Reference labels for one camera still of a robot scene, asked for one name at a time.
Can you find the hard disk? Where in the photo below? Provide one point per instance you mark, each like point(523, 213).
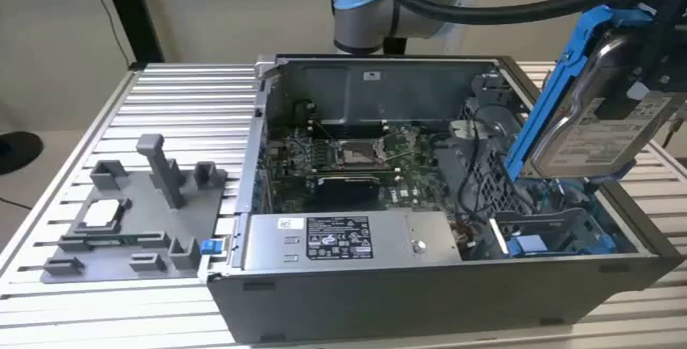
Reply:
point(595, 136)

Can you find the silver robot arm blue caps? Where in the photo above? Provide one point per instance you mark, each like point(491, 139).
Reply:
point(364, 15)

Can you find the grey perforated disk cage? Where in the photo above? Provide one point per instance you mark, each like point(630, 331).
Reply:
point(494, 180)

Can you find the blue disk carrier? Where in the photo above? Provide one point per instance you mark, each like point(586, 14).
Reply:
point(528, 244)

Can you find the green motherboard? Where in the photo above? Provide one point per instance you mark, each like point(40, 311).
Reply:
point(419, 176)

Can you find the black RAM slots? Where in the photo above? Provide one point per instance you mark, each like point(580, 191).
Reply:
point(348, 126)

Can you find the CPU socket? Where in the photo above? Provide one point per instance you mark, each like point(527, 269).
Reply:
point(354, 154)

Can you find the black graphics card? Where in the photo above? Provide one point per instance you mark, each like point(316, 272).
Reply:
point(346, 194)

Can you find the dark grey PC case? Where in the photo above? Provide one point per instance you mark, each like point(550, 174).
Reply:
point(375, 305)

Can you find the silver power supply unit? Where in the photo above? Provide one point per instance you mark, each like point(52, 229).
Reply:
point(268, 244)

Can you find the blue case latch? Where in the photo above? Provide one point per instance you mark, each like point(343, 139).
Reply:
point(210, 246)

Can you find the grey parts rack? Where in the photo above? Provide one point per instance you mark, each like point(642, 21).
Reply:
point(139, 220)

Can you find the green RAM stick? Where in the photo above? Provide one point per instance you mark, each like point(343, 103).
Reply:
point(128, 239)

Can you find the silver CPU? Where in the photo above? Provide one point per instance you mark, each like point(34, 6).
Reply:
point(100, 213)

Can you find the black round stand base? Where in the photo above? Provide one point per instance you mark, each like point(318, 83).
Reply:
point(19, 152)

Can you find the black frame post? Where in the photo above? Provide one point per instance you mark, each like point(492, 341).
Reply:
point(131, 11)

